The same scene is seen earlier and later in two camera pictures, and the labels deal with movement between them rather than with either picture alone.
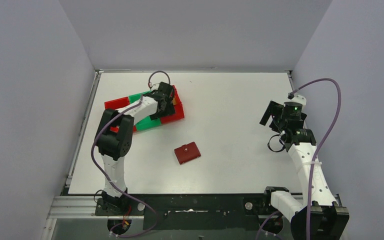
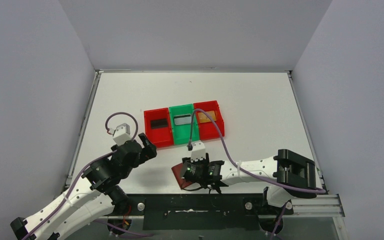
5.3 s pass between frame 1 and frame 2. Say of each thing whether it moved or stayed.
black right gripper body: moved
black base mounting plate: stayed
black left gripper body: moved
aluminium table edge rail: stayed
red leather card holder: moved
